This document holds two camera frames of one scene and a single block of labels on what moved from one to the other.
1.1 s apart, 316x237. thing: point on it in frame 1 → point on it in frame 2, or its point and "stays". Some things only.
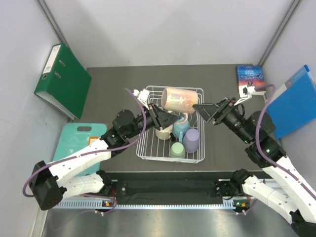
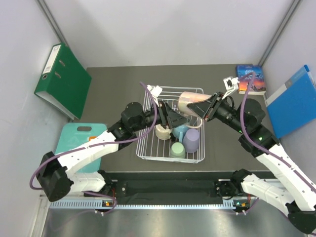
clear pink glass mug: (178, 100) → (184, 98)
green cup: (177, 150) stays
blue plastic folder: (295, 105) stays
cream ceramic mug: (164, 134) stays
